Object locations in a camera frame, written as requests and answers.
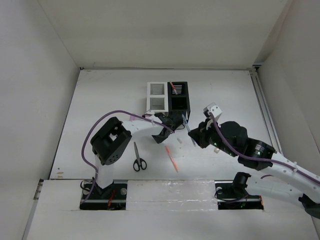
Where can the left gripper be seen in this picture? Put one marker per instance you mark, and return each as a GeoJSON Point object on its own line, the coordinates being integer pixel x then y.
{"type": "Point", "coordinates": [158, 140]}

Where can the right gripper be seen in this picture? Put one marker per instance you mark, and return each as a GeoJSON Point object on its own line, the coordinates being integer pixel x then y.
{"type": "Point", "coordinates": [199, 135]}

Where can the blue pen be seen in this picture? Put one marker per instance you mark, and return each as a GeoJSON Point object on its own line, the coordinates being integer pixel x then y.
{"type": "Point", "coordinates": [185, 122]}

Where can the red pen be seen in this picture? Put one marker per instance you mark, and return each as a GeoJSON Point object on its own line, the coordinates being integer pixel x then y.
{"type": "Point", "coordinates": [173, 88]}

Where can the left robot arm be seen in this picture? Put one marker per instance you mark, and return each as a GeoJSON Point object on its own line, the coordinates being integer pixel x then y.
{"type": "Point", "coordinates": [111, 140]}

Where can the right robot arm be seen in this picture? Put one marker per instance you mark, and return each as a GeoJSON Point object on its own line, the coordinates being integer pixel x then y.
{"type": "Point", "coordinates": [298, 186]}

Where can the black slotted container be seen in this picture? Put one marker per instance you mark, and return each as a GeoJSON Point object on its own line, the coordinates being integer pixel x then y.
{"type": "Point", "coordinates": [181, 101]}

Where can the white slotted container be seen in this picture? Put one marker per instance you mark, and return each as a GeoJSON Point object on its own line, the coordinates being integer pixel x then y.
{"type": "Point", "coordinates": [157, 97]}

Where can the orange pen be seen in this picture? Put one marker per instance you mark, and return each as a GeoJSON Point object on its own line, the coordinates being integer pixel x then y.
{"type": "Point", "coordinates": [171, 159]}

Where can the purple highlighter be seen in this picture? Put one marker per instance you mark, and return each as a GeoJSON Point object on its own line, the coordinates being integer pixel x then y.
{"type": "Point", "coordinates": [134, 117]}

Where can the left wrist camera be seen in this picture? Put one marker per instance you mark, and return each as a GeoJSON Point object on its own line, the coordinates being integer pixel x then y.
{"type": "Point", "coordinates": [150, 113]}

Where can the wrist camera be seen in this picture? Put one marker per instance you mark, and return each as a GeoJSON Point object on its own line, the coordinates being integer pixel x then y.
{"type": "Point", "coordinates": [150, 113]}
{"type": "Point", "coordinates": [214, 110]}

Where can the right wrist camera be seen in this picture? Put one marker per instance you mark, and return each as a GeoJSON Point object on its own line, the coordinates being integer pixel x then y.
{"type": "Point", "coordinates": [214, 110]}

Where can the black handled scissors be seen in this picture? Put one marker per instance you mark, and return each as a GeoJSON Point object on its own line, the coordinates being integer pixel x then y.
{"type": "Point", "coordinates": [139, 163]}

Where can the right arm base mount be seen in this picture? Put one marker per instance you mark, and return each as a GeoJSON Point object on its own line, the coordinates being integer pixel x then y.
{"type": "Point", "coordinates": [232, 194]}

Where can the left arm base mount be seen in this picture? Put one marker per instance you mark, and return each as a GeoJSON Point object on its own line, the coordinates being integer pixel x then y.
{"type": "Point", "coordinates": [111, 198]}

